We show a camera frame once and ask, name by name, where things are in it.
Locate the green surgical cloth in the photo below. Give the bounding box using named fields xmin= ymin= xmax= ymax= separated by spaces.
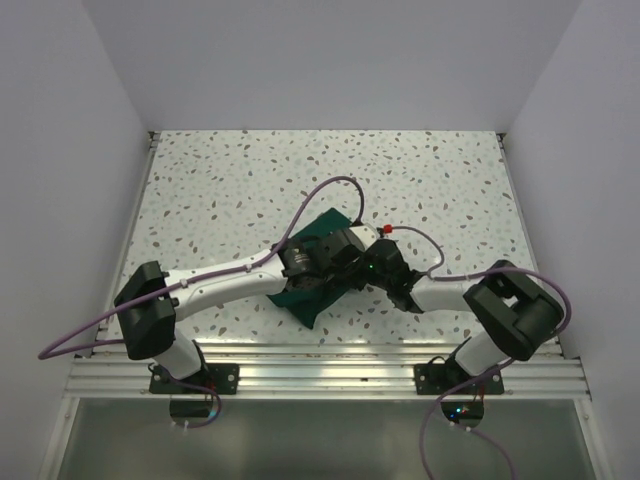
xmin=267 ymin=208 xmax=351 ymax=329

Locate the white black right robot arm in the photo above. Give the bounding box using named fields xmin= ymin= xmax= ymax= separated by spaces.
xmin=353 ymin=239 xmax=571 ymax=393

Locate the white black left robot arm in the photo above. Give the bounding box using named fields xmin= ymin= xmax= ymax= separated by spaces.
xmin=114 ymin=224 xmax=378 ymax=393

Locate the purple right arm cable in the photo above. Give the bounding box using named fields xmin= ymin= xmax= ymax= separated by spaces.
xmin=392 ymin=225 xmax=572 ymax=480

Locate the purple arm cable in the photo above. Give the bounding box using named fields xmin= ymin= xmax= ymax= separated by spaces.
xmin=392 ymin=225 xmax=572 ymax=480
xmin=38 ymin=175 xmax=366 ymax=429

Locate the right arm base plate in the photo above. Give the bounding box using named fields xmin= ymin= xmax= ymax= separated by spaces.
xmin=413 ymin=362 xmax=505 ymax=396

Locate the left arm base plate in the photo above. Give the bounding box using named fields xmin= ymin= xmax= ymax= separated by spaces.
xmin=148 ymin=363 xmax=240 ymax=395

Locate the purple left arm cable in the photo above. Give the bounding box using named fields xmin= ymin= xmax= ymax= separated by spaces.
xmin=38 ymin=175 xmax=366 ymax=429

